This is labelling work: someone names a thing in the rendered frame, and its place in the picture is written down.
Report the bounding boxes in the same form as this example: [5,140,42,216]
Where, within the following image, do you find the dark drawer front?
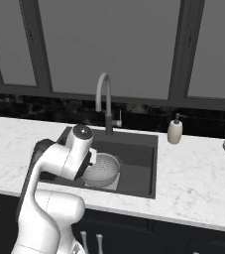
[0,190,22,254]

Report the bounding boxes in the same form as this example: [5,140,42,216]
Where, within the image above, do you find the dark grey sink basin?
[39,126,160,200]

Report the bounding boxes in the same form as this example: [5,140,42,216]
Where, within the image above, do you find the silver metal colander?
[81,152,124,190]

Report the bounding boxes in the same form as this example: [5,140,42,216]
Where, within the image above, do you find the dark framed window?
[0,0,225,113]

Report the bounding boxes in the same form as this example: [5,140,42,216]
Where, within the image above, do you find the grey arched sink faucet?
[94,71,124,136]

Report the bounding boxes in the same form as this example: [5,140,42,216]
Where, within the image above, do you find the dark cupboard door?
[71,220,96,254]
[94,224,191,254]

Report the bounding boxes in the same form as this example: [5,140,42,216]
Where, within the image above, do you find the beige soap dispenser bottle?
[167,112,184,146]

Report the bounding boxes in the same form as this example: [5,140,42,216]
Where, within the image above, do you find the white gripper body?
[88,148,98,167]

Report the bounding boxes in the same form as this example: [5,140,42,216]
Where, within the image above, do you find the silver cupboard door handle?
[79,230,89,254]
[95,233,105,254]

